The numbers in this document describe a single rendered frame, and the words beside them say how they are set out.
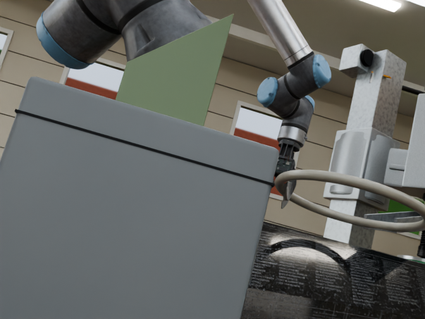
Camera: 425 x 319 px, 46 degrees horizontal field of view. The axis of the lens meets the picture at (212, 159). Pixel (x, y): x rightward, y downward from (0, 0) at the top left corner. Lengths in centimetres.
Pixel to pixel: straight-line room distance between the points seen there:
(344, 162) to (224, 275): 212
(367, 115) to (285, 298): 158
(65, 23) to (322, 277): 112
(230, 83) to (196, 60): 763
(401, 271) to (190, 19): 127
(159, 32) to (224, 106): 748
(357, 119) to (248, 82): 573
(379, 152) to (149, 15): 206
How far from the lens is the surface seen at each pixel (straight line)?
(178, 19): 94
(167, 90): 87
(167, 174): 75
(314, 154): 867
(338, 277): 174
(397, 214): 204
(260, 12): 153
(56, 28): 112
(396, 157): 286
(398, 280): 186
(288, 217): 839
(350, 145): 284
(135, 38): 96
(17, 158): 76
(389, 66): 307
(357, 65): 304
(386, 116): 300
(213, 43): 91
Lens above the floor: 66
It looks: 11 degrees up
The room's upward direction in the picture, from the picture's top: 15 degrees clockwise
